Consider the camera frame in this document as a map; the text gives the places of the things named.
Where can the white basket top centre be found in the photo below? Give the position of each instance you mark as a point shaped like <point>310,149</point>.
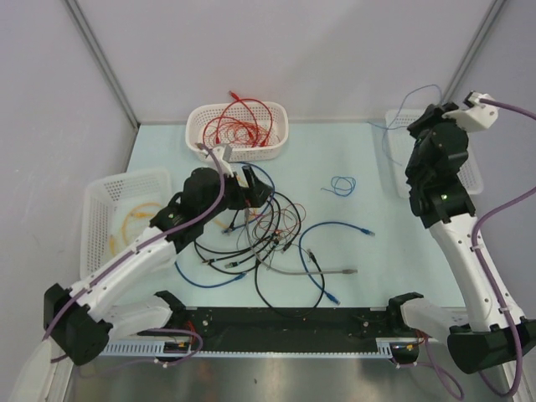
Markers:
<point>255,130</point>

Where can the white basket right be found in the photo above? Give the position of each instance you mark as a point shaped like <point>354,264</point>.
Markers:
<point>399,145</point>

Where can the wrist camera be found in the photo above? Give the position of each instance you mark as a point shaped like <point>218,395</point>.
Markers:
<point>478,115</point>
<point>217,156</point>

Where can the white basket left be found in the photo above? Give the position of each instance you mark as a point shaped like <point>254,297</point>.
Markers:
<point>116,210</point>

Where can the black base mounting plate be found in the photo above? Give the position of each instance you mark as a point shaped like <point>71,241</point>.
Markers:
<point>259,329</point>

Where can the white basket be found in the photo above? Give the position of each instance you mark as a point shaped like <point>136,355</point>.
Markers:
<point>255,130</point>
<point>399,145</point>
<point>116,210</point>

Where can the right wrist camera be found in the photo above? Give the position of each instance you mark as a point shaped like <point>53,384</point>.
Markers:
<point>478,115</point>

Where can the white slotted cable duct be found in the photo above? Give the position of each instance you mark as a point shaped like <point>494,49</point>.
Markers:
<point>382,348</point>

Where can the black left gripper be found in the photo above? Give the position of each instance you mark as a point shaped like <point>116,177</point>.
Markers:
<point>254,196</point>

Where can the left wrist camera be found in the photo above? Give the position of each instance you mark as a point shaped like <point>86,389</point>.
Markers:
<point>217,156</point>

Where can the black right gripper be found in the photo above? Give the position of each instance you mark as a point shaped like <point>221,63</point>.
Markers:
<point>431,116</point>

